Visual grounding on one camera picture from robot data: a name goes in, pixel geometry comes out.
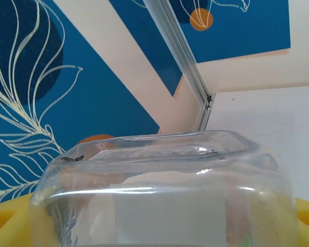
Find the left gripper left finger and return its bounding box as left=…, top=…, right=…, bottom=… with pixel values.
left=0, top=192, right=60, bottom=247

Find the square clear bottle white label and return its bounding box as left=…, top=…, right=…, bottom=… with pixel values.
left=29, top=130, right=299, bottom=247

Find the aluminium side rail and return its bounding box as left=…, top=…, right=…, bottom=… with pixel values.
left=196, top=93, right=217, bottom=132

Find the aluminium frame post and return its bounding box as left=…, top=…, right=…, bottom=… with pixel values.
left=143, top=0, right=217, bottom=109

